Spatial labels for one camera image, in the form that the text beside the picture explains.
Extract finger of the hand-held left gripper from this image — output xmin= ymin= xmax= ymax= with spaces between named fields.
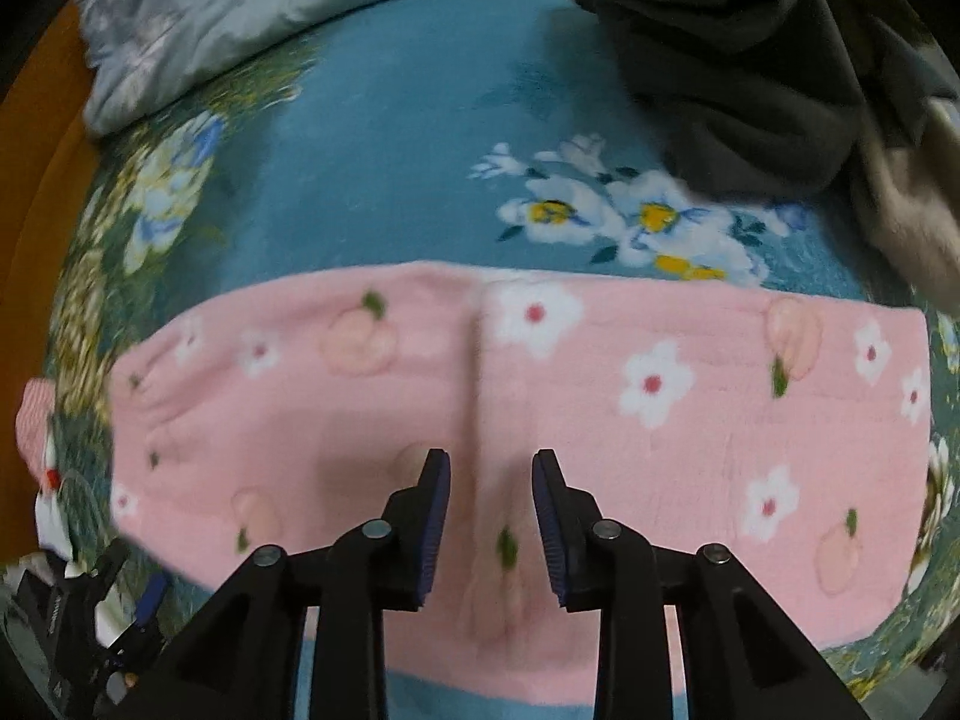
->
xmin=109 ymin=570 xmax=170 ymax=662
xmin=81 ymin=538 xmax=131 ymax=605

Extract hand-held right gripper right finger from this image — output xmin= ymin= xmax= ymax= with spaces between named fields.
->
xmin=531 ymin=448 xmax=871 ymax=720

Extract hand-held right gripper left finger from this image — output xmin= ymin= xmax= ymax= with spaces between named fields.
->
xmin=112 ymin=448 xmax=452 ymax=720

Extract pink floral fleece pants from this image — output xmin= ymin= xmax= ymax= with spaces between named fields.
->
xmin=109 ymin=261 xmax=935 ymax=710

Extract white and red plastic item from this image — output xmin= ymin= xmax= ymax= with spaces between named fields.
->
xmin=31 ymin=435 xmax=77 ymax=557

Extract pink knitted cloth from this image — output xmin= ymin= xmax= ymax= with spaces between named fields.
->
xmin=15 ymin=379 xmax=55 ymax=466

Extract orange wooden wardrobe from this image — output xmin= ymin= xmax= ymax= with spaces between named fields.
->
xmin=0 ymin=0 xmax=102 ymax=563

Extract blue floral blanket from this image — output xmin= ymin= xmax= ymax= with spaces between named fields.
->
xmin=41 ymin=0 xmax=960 ymax=720

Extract beige cloth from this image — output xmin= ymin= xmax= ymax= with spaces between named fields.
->
xmin=851 ymin=90 xmax=960 ymax=290

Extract dark grey garment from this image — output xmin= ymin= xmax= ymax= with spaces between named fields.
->
xmin=562 ymin=0 xmax=960 ymax=200

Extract grey floral quilt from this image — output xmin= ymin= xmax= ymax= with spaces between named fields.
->
xmin=75 ymin=0 xmax=601 ymax=137

